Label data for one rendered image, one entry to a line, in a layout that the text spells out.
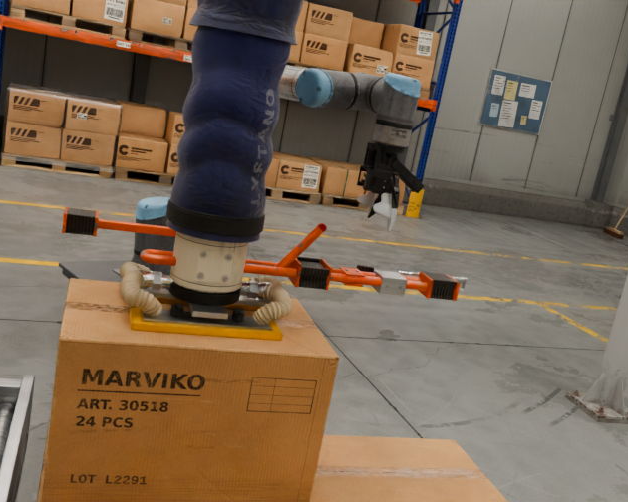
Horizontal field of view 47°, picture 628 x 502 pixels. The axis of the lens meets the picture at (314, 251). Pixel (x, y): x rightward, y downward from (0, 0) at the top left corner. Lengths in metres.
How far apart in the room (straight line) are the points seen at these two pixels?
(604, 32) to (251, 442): 12.06
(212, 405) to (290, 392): 0.17
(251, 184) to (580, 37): 11.58
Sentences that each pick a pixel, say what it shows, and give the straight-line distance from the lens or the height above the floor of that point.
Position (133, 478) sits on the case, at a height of 0.63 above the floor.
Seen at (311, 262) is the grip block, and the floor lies 1.09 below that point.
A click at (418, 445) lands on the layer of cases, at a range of 2.26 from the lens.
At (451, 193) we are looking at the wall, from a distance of 11.80.
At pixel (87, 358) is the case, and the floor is 0.90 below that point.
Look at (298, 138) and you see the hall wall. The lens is 10.72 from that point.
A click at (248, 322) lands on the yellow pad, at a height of 0.97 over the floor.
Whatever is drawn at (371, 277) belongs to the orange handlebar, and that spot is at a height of 1.09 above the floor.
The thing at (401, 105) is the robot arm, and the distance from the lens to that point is 1.74.
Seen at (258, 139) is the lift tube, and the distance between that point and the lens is 1.60.
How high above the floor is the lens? 1.53
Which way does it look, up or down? 13 degrees down
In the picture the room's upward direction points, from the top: 11 degrees clockwise
